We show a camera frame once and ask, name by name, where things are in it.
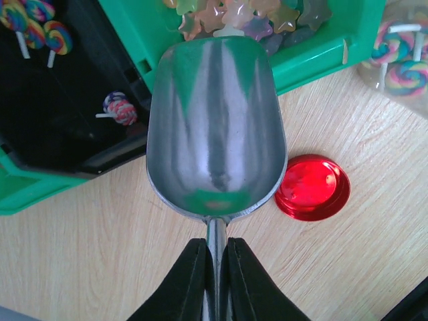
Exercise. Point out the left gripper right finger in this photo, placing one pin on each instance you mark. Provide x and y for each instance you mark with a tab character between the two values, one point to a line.
254	295

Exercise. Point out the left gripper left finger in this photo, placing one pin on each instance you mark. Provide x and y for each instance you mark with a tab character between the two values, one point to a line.
180	295

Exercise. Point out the metal candy scoop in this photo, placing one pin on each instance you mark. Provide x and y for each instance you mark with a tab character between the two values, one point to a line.
216	148

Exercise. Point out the green bin wrapped candies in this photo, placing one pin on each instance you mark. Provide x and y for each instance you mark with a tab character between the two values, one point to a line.
21	189

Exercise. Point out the red jar lid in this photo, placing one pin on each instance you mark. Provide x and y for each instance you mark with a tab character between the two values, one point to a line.
314	188

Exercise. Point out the black bin lollipops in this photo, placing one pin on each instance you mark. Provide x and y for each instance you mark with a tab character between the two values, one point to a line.
86	115

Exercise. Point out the clear glass jar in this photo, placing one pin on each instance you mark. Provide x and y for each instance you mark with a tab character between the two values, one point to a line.
397	66

